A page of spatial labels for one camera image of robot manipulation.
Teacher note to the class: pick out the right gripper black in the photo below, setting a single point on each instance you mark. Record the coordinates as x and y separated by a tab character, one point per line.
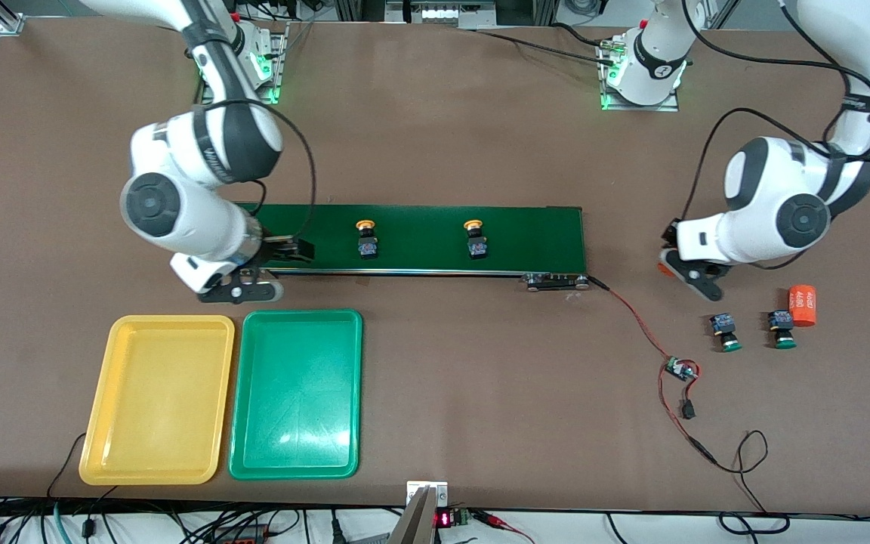
281	248

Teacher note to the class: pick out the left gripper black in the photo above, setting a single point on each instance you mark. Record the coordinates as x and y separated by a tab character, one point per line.
669	235

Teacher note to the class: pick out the orange cylinder printed 4680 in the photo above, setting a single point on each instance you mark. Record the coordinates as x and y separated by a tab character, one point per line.
803	306
663	269

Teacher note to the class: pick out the yellow push button switch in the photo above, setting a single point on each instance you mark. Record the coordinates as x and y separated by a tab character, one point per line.
367	245
476	245

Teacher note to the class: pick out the green push button switch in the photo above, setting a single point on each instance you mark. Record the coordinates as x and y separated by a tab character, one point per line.
723	326
781	325

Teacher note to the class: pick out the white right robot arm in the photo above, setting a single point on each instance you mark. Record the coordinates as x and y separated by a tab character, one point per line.
178	204

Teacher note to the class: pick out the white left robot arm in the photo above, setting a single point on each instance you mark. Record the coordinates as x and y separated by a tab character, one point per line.
767	181

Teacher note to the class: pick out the small motor controller board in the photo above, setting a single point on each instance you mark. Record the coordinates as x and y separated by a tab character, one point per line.
680	369

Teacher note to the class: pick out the green plastic tray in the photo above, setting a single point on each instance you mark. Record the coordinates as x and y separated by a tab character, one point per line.
295	397

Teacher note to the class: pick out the green conveyor belt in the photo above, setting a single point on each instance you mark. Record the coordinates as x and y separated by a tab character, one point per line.
518	242

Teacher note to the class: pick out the yellow plastic tray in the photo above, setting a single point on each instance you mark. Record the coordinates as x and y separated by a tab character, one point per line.
155	400

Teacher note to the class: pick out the white device with ports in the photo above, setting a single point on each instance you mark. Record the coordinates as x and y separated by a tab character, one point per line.
439	13

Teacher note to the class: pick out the black red power strip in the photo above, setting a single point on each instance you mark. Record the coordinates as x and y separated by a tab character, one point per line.
242	535

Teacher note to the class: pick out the grey metal bar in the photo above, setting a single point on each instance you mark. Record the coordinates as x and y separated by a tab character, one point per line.
412	525

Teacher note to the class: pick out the red digit display module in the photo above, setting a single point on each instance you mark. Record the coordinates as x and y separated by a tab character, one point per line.
443	519

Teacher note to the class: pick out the red clip lead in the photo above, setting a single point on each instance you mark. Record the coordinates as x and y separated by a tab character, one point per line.
497	520

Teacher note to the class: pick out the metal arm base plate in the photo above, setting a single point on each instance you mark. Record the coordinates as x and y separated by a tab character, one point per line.
278	75
639	107

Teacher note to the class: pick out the small metal bracket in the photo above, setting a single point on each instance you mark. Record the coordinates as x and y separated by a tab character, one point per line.
439	492

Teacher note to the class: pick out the aluminium frame profile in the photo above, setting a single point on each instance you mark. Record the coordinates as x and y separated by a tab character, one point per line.
8	23

